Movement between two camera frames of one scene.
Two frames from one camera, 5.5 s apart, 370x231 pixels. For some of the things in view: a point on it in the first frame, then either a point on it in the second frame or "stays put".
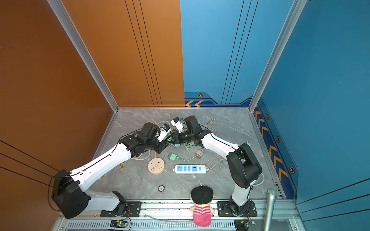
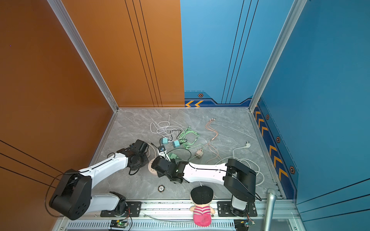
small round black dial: (161, 188) stays put
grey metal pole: (271, 197) stays put
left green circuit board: (119, 224) stays put
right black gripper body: (184, 137) to (160, 175)
